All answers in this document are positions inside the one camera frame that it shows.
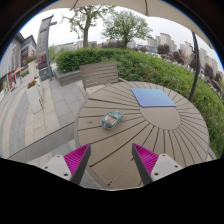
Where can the brown slatted outdoor chair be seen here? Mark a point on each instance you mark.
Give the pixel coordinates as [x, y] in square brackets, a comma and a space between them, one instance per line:
[99, 74]

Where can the tall grey sign pillar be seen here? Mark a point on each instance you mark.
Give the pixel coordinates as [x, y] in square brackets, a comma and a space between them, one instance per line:
[42, 43]

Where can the tall thin-trunk tree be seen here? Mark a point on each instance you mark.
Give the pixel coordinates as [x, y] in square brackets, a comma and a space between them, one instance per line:
[86, 30]

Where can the round leafy green tree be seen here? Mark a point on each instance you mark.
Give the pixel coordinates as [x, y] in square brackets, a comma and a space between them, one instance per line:
[126, 26]

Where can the beige umbrella canopy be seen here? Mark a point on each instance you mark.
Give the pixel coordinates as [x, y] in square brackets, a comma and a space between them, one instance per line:
[133, 6]

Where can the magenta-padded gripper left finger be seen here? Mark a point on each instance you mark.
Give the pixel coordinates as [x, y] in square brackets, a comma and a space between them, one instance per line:
[77, 159]

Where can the dark curved umbrella pole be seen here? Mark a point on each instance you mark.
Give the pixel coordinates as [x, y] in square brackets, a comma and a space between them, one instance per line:
[196, 66]

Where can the distant apartment buildings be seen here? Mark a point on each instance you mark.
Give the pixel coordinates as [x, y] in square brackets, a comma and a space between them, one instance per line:
[165, 40]

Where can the grey shopfront building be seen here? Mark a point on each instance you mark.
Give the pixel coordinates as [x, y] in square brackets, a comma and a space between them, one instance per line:
[18, 56]

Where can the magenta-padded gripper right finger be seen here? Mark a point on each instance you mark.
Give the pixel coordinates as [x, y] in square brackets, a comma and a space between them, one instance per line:
[146, 160]

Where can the blue square mouse pad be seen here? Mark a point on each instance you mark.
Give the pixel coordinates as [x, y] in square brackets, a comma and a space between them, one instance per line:
[152, 97]

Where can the white planter with flowers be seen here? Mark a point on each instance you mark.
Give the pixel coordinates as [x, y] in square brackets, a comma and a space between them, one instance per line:
[34, 96]
[32, 68]

